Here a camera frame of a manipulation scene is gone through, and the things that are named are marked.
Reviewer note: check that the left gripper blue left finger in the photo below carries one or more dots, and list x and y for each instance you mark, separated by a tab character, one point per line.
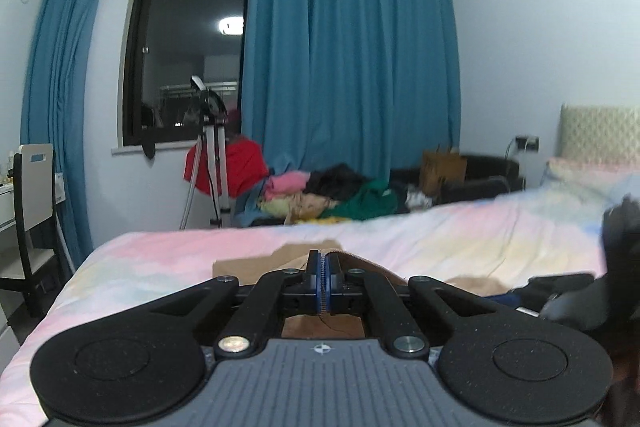
264	306

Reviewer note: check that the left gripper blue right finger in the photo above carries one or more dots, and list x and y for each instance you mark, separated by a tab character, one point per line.
353	286

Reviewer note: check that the tan shirt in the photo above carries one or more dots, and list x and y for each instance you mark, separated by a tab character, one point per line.
342	326

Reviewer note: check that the yellow garment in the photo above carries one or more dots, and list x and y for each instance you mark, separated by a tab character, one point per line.
278	208

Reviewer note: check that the tan garment on pile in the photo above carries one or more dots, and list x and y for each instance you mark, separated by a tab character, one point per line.
305	206

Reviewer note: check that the pastel bed sheet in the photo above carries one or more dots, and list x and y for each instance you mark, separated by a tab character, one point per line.
548	230

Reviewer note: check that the green garment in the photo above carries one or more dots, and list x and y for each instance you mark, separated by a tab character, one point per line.
374	199

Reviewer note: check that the pink garment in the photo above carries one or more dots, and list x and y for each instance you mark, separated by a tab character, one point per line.
285	184

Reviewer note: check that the black garment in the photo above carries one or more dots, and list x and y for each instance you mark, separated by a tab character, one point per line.
339	182

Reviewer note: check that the red garment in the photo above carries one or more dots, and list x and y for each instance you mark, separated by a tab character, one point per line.
245	167

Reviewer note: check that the brown paper bag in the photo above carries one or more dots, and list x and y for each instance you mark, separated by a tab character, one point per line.
438	167

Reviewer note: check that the beige headboard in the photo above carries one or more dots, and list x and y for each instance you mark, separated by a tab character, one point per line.
604	135

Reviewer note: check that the silver tripod with phone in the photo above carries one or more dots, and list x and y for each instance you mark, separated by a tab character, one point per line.
211	144

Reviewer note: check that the blue curtain right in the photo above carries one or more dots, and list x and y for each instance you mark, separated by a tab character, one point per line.
366	83

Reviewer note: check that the blue curtain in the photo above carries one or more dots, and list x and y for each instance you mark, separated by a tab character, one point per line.
54	106
366	83

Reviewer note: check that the white dresser desk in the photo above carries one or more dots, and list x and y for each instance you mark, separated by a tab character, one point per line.
10	300

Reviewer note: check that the black and grey chair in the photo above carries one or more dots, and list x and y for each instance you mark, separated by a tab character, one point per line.
24	266

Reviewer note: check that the dark window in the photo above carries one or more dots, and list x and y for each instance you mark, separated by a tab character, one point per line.
168	43

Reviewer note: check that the blue curtain left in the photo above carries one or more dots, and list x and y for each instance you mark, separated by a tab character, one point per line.
54	106

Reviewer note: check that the wall power socket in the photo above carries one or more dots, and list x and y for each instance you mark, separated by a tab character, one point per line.
527	143

